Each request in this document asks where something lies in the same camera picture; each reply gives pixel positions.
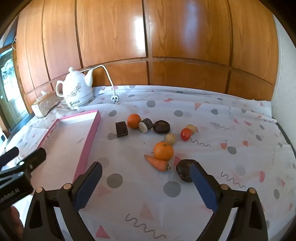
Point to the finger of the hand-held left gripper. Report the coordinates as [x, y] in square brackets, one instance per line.
[34, 158]
[9, 155]

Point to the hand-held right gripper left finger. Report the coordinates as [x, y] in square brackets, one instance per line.
[87, 185]

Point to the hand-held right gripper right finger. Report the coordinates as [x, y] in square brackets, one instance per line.
[204, 188]

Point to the dark brown round fruit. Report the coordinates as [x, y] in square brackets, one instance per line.
[183, 170]

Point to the pink shallow box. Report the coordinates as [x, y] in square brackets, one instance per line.
[69, 139]

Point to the smooth orange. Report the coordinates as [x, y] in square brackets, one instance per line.
[134, 121]

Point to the person's left hand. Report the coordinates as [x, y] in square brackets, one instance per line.
[12, 220]

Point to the patterned white tablecloth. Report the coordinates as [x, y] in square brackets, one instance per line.
[231, 143]

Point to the orange carrot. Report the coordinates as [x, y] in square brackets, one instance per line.
[158, 164]

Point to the woven tissue box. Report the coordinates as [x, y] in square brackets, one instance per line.
[45, 105]

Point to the orange with green stem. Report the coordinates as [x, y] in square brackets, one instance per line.
[163, 151]

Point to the red tomato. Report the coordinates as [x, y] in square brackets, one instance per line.
[186, 134]

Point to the small pale potato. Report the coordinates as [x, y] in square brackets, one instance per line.
[192, 128]
[170, 138]

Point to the glass door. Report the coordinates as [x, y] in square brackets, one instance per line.
[9, 92]

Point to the dark brown square block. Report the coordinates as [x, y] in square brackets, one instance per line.
[121, 129]

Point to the dark brown round cake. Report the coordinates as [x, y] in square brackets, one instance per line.
[161, 127]

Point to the white ceramic electric kettle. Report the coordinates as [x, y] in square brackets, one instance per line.
[75, 91]

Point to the dark cylinder with white end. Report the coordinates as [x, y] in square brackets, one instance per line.
[146, 125]

